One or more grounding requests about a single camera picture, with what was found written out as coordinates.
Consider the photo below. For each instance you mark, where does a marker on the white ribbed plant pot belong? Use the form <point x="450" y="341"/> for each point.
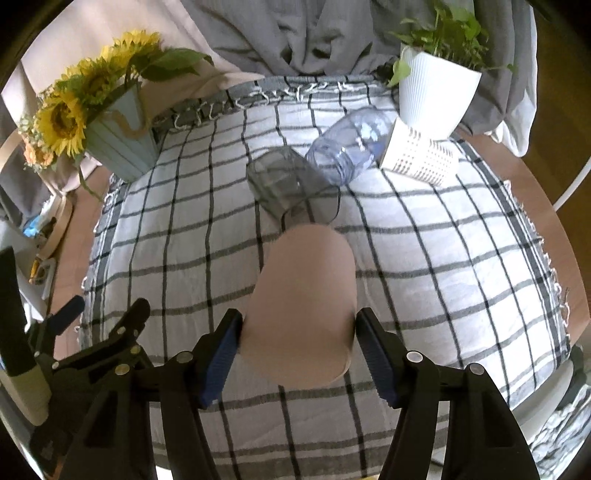
<point x="434" y="92"/>

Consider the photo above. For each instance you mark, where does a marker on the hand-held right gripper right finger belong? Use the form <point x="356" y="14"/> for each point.
<point x="376" y="360"/>

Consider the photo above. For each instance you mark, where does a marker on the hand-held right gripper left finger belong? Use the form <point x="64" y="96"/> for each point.
<point x="220" y="360"/>

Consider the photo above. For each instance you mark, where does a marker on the white perforated cup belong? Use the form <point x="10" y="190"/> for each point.
<point x="415" y="157"/>

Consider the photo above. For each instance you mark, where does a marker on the round wooden tray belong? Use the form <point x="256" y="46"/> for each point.
<point x="60" y="226"/>

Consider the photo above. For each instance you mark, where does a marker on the beige cloth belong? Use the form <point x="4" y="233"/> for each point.
<point x="92" y="23"/>

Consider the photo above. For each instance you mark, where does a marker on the grey transparent cup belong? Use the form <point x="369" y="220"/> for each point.
<point x="277" y="180"/>

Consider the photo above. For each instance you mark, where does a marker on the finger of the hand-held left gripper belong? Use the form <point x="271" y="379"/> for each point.
<point x="69" y="314"/>
<point x="131" y="323"/>

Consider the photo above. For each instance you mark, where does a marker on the sunflower bouquet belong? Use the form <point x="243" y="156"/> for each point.
<point x="62" y="120"/>

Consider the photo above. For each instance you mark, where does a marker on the green leafy plant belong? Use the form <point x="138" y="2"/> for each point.
<point x="443" y="27"/>

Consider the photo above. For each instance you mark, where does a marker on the blue transparent cup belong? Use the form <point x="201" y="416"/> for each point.
<point x="346" y="143"/>

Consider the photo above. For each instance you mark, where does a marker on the checked tablecloth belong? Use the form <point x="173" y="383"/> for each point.
<point x="461" y="277"/>

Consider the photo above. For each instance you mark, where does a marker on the beige cup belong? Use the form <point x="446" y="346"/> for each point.
<point x="300" y="300"/>

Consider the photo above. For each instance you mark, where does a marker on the grey blanket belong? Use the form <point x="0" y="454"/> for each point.
<point x="300" y="37"/>

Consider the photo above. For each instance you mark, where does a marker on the light blue flower pot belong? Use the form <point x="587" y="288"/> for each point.
<point x="122" y="147"/>

